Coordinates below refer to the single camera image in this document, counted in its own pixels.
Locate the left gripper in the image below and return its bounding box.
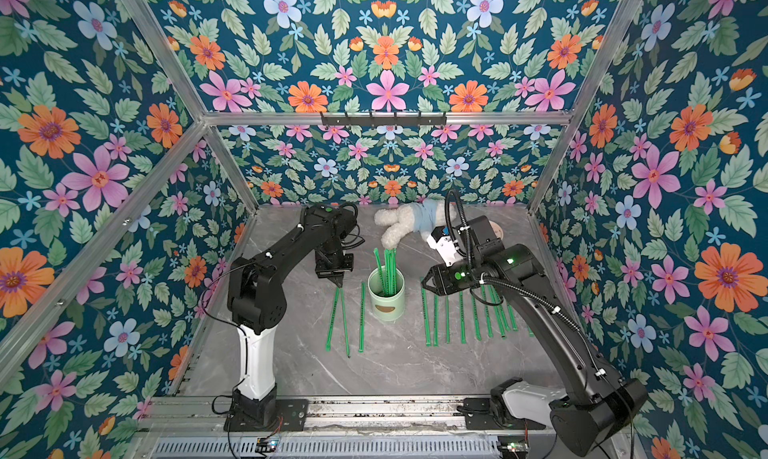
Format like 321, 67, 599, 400
319, 241, 357, 288

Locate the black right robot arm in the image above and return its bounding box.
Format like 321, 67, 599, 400
422, 216, 648, 457

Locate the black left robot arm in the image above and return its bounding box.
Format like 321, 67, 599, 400
227, 202, 364, 430

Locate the bundle of green wrapped straws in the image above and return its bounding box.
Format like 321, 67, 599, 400
374, 248, 397, 297

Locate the light green storage cup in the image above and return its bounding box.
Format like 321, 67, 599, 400
367, 269, 405, 322

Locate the white plush teddy bear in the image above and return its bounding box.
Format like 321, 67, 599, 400
374, 199, 457, 250

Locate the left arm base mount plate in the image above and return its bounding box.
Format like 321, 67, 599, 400
224, 399, 309, 433

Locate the black wall hook rack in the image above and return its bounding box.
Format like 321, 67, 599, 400
320, 112, 448, 128

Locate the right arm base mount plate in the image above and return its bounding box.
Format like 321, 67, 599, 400
456, 397, 545, 431

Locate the white vented cable duct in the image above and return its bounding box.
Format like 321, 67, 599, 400
151, 436, 502, 458

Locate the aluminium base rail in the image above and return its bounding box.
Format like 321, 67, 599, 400
137, 395, 634, 433

